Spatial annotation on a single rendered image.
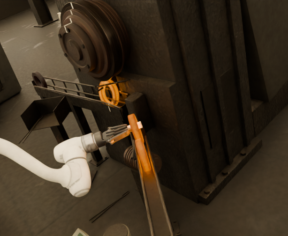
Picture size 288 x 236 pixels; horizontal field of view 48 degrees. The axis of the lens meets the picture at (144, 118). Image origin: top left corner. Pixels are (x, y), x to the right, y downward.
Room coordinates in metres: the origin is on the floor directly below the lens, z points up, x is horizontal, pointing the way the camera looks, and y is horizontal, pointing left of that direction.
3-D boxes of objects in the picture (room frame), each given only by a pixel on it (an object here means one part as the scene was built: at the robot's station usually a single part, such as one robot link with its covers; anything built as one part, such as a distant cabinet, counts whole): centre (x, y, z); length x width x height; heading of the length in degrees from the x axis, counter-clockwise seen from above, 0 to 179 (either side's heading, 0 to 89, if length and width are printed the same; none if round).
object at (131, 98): (1.66, 0.01, 0.68); 0.11 x 0.08 x 0.24; 125
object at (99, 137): (1.35, 0.21, 0.78); 0.09 x 0.08 x 0.07; 90
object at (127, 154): (1.50, 0.08, 0.27); 0.22 x 0.13 x 0.53; 35
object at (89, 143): (1.35, 0.29, 0.78); 0.09 x 0.06 x 0.09; 0
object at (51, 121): (2.10, 0.64, 0.36); 0.26 x 0.20 x 0.72; 70
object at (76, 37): (1.79, 0.24, 1.11); 0.28 x 0.06 x 0.28; 35
